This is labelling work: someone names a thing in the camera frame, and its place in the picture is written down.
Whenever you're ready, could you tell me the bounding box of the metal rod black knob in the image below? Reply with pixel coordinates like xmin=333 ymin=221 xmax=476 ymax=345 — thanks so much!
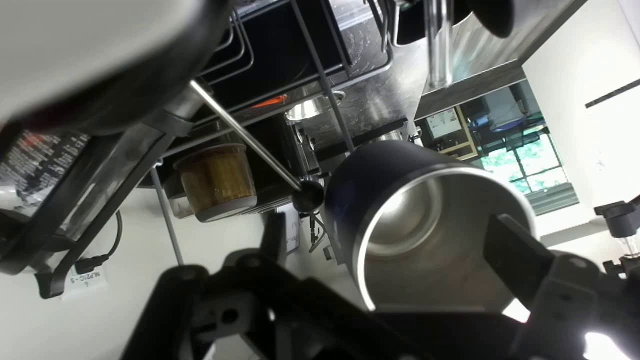
xmin=189 ymin=78 xmax=326 ymax=216

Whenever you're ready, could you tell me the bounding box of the navy blue steel mug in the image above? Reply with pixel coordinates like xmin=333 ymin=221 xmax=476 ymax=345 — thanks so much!
xmin=322 ymin=138 xmax=540 ymax=315

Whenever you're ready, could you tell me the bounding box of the steel paper towel dispenser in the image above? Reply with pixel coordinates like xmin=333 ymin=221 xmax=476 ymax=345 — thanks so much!
xmin=392 ymin=0 xmax=590 ymax=119

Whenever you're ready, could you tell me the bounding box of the red handled utensil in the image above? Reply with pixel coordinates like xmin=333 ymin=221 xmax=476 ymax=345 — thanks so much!
xmin=250 ymin=93 xmax=291 ymax=111

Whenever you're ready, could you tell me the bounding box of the black wire dish rack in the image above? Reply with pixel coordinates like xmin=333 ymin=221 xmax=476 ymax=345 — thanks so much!
xmin=149 ymin=0 xmax=417 ymax=267

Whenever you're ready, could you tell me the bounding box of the black countertop appliance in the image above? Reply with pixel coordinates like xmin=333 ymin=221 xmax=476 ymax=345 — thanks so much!
xmin=0 ymin=122 xmax=176 ymax=300

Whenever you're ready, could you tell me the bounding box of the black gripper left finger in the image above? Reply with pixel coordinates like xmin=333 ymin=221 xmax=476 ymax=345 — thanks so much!
xmin=259 ymin=210 xmax=289 ymax=267

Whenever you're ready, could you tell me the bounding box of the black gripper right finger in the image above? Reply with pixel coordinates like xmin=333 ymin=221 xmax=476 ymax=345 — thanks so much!
xmin=484 ymin=211 xmax=557 ymax=315

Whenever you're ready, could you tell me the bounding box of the black power cord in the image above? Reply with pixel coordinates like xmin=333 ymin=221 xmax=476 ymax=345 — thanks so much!
xmin=71 ymin=210 xmax=126 ymax=275

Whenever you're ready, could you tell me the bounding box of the black camera stand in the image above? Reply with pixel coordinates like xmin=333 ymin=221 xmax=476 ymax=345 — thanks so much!
xmin=592 ymin=196 xmax=640 ymax=240

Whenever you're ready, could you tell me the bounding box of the yellow translucent jar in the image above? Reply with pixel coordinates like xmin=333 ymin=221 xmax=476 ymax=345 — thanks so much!
xmin=175 ymin=140 xmax=261 ymax=223

